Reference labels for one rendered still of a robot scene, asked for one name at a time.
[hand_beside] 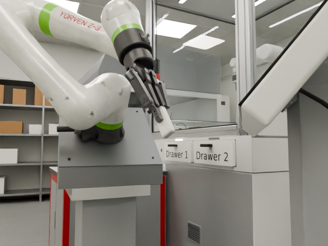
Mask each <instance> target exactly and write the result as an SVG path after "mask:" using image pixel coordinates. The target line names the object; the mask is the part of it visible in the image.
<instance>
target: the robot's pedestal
mask: <svg viewBox="0 0 328 246"><path fill-rule="evenodd" d="M65 190H66V192H67V194H68V195H69V197H70V199H71V201H76V211H75V246H136V203H137V196H149V195H150V184H147V185H128V186H110V187H91V188H72V189H65Z"/></svg>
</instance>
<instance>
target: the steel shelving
mask: <svg viewBox="0 0 328 246"><path fill-rule="evenodd" d="M0 85H11V86H25V87H35V84H34V83H33V82H32V81H31V80H26V79H14V78H3V77H0ZM44 103H45V96H44V95H43V103H42V106H40V105H21V104H2V103H0V109H13V110H35V111H42V132H41V134H0V136H2V137H41V161H40V162H18V163H17V164H0V166H10V165H41V169H40V188H33V189H15V190H6V191H5V192H4V194H0V197H5V196H20V195H36V194H39V195H40V202H41V195H42V194H50V188H42V165H49V164H58V161H51V162H43V137H59V135H58V134H43V133H44V111H55V109H54V108H53V107H52V106H44Z"/></svg>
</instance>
